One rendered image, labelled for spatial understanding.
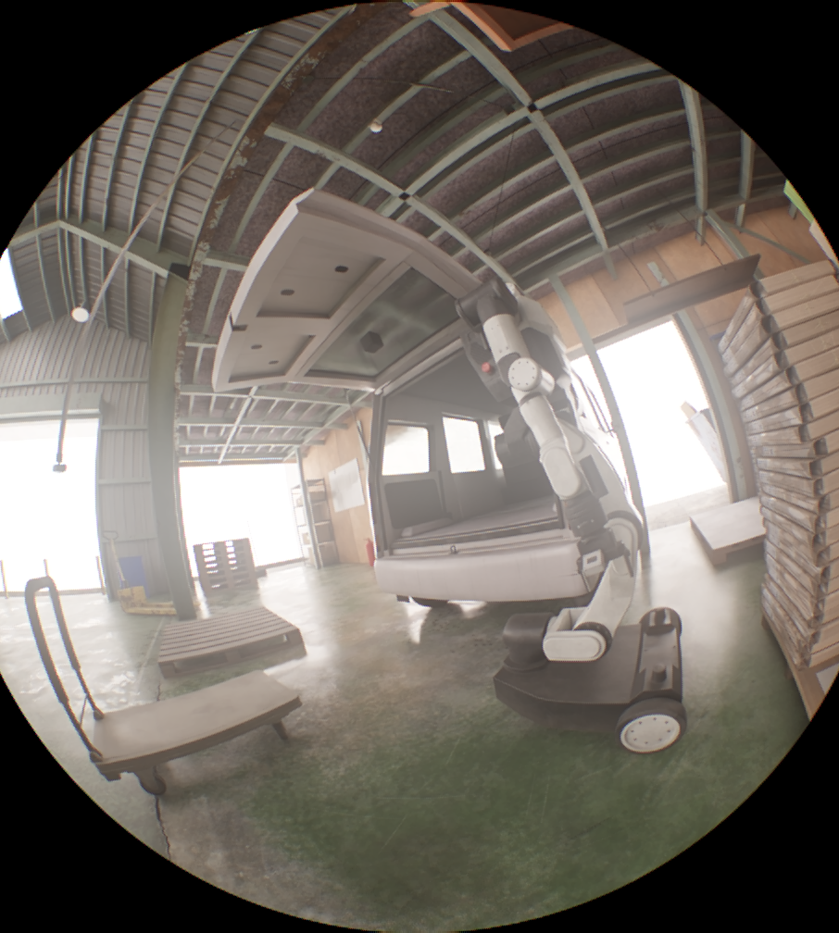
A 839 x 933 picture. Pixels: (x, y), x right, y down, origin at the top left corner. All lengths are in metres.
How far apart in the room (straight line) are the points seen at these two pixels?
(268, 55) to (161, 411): 4.90
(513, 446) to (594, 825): 1.09
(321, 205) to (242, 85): 4.22
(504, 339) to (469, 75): 1.86
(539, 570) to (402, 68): 2.69
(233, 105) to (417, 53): 3.34
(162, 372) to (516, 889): 5.01
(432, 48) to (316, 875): 3.07
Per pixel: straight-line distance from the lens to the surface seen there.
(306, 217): 0.99
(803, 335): 0.94
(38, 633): 1.11
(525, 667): 1.10
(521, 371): 0.68
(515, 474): 3.43
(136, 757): 1.19
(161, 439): 4.21
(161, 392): 4.47
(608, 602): 0.94
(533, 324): 0.89
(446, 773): 1.04
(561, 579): 1.29
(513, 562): 1.34
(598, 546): 0.68
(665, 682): 0.91
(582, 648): 0.98
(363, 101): 2.14
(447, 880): 0.85
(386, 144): 2.23
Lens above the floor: 0.81
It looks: 9 degrees up
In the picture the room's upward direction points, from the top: 12 degrees counter-clockwise
